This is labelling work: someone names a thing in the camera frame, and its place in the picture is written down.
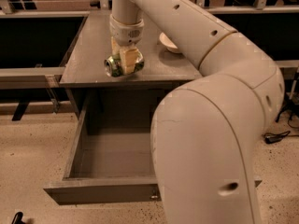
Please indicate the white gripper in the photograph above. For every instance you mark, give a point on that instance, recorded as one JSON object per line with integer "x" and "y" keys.
{"x": 126, "y": 34}

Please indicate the green crushed soda can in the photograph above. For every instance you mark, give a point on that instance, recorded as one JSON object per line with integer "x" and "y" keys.
{"x": 114, "y": 69}

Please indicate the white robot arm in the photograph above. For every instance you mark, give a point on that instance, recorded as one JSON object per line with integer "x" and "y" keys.
{"x": 229, "y": 64}

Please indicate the open grey top drawer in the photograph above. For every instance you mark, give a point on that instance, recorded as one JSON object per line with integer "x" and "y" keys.
{"x": 109, "y": 165}

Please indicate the metal drawer knob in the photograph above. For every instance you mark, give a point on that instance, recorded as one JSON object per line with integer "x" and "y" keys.
{"x": 155, "y": 195}

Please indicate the grey cabinet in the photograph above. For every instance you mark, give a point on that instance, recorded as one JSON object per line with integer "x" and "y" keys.
{"x": 98, "y": 61}

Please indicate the black object at bottom left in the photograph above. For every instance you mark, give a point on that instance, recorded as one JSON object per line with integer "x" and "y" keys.
{"x": 18, "y": 218}

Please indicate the black power adapter with cable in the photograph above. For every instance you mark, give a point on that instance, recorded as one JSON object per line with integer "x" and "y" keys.
{"x": 291, "y": 103}

